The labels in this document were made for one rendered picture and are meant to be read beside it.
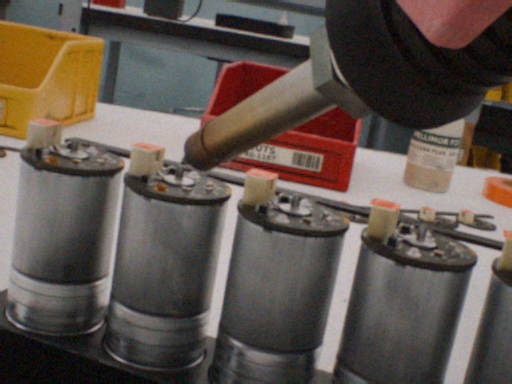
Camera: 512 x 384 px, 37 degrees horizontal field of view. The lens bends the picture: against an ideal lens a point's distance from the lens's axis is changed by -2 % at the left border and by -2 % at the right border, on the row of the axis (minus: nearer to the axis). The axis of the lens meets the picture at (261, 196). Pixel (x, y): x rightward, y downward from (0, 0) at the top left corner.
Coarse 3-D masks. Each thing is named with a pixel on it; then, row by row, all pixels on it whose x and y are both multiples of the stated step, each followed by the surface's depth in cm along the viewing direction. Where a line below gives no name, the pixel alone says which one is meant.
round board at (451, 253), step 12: (396, 228) 17; (408, 228) 17; (372, 240) 16; (384, 240) 16; (396, 240) 16; (444, 240) 17; (456, 240) 17; (384, 252) 15; (396, 252) 15; (420, 252) 16; (432, 252) 16; (444, 252) 16; (456, 252) 16; (468, 252) 16; (420, 264) 15; (432, 264) 15; (444, 264) 15; (456, 264) 15; (468, 264) 16
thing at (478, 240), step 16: (96, 144) 20; (224, 176) 19; (288, 192) 19; (336, 208) 18; (352, 208) 18; (416, 224) 18; (432, 224) 18; (464, 240) 18; (480, 240) 18; (496, 240) 18
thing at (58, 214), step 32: (32, 192) 18; (64, 192) 18; (96, 192) 18; (32, 224) 18; (64, 224) 18; (96, 224) 18; (32, 256) 18; (64, 256) 18; (96, 256) 19; (32, 288) 18; (64, 288) 18; (96, 288) 19; (32, 320) 18; (64, 320) 18; (96, 320) 19
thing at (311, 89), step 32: (320, 32) 10; (320, 64) 10; (256, 96) 13; (288, 96) 12; (320, 96) 11; (352, 96) 10; (224, 128) 14; (256, 128) 13; (288, 128) 12; (192, 160) 15; (224, 160) 14
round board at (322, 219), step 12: (240, 204) 17; (264, 204) 17; (312, 204) 18; (252, 216) 16; (264, 216) 16; (276, 216) 17; (288, 216) 17; (312, 216) 17; (324, 216) 17; (336, 216) 17; (276, 228) 16; (288, 228) 16; (300, 228) 16; (312, 228) 16; (324, 228) 16; (336, 228) 16; (348, 228) 17
